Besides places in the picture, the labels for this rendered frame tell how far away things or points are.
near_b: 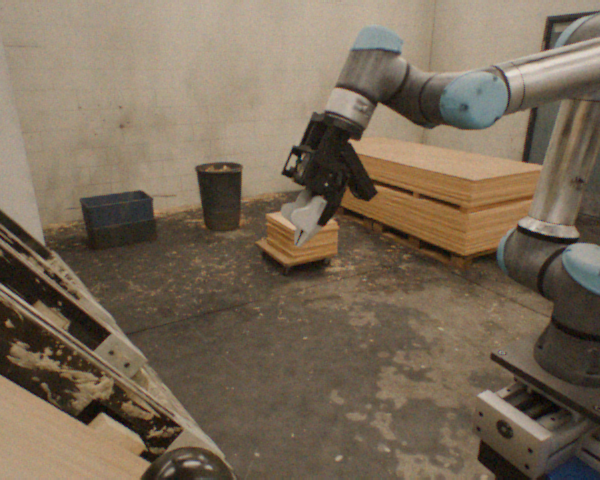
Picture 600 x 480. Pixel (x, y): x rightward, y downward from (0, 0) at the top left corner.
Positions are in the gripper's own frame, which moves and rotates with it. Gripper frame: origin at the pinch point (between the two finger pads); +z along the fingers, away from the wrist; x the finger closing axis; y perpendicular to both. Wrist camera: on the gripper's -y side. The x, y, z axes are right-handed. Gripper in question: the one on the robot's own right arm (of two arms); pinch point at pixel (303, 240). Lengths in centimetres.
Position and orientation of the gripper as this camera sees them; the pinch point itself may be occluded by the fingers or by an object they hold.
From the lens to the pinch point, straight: 77.1
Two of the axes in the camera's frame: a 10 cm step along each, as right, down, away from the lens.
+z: -4.0, 9.1, 0.9
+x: 5.0, 3.0, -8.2
